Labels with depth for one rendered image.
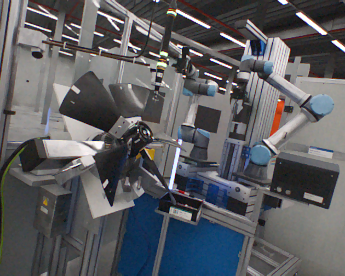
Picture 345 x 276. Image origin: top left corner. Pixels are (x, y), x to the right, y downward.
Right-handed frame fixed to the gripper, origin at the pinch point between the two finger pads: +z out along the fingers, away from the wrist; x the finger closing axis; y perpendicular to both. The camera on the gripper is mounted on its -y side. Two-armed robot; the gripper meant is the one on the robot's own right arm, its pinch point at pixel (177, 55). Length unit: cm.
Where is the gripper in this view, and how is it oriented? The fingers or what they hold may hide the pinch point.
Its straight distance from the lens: 140.3
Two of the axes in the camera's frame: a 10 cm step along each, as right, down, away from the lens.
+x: -9.1, -2.1, 3.5
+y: -2.0, 9.8, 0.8
